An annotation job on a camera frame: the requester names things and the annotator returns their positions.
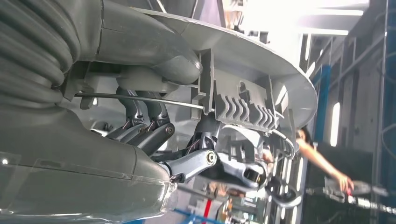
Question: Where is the ceiling light strip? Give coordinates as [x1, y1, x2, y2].
[329, 102, 341, 148]

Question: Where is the person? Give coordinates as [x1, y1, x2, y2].
[295, 126, 355, 193]

